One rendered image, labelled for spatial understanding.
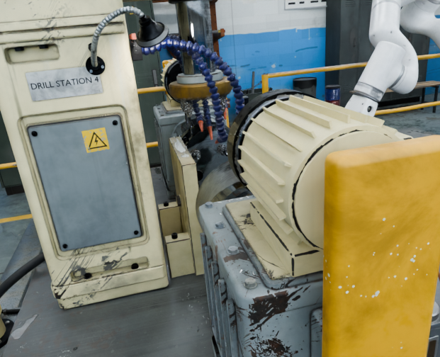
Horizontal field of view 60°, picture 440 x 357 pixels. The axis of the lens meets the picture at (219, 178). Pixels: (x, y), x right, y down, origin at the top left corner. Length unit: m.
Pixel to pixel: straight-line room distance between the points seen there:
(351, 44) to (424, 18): 4.95
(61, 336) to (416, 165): 0.90
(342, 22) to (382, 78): 5.25
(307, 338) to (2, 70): 0.77
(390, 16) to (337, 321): 1.09
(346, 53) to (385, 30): 5.17
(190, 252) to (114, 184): 0.31
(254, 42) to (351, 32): 1.49
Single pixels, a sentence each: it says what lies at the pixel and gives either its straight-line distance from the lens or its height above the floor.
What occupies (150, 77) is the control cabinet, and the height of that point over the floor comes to 1.05.
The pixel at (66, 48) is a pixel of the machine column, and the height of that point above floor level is 1.45.
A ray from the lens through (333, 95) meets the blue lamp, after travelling 1.58.
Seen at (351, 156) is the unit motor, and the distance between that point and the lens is 0.36.
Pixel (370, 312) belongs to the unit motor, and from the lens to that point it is 0.46.
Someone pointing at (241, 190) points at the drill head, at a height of 1.15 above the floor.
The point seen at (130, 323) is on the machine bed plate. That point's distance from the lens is 1.04.
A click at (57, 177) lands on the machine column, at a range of 0.97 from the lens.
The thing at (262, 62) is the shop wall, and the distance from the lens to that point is 6.43.
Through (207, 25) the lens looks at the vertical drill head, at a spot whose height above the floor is 1.48.
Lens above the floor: 1.47
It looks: 21 degrees down
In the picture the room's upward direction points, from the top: 5 degrees counter-clockwise
